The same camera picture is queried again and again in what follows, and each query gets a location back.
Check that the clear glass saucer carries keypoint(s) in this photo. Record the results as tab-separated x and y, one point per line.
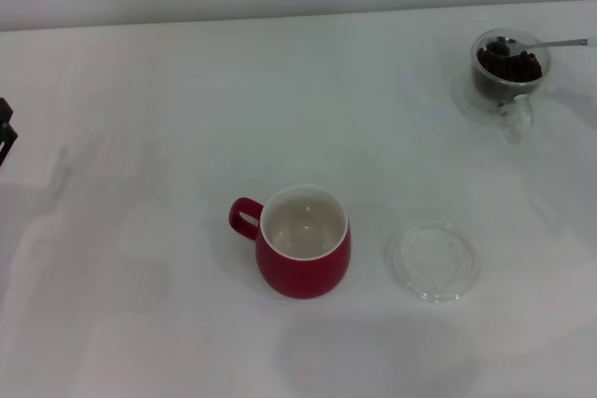
462	95
438	284

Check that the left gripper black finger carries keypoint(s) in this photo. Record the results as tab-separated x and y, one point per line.
5	137

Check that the red ceramic mug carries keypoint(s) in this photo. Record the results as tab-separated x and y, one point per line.
303	277

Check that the dark coffee beans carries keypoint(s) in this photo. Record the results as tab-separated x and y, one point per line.
510	69

